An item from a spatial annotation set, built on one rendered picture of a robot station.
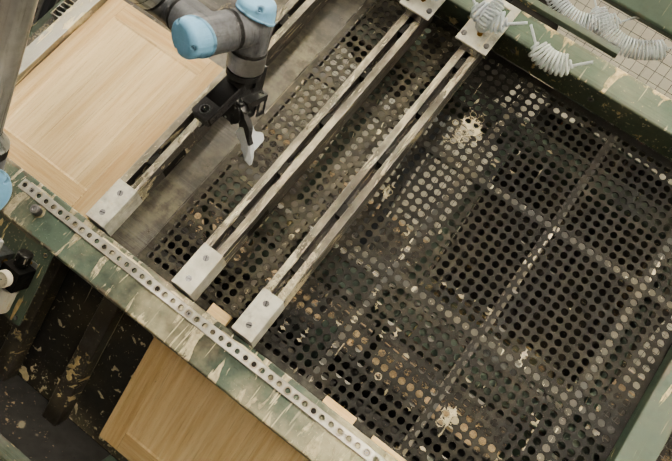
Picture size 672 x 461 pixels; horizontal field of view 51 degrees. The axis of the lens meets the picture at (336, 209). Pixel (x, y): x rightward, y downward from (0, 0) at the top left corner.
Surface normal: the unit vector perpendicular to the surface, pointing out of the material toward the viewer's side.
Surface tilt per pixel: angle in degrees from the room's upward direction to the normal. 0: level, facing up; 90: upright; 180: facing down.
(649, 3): 90
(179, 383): 90
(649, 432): 54
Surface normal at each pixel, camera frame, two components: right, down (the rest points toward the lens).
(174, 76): 0.03, -0.37
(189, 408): -0.33, 0.13
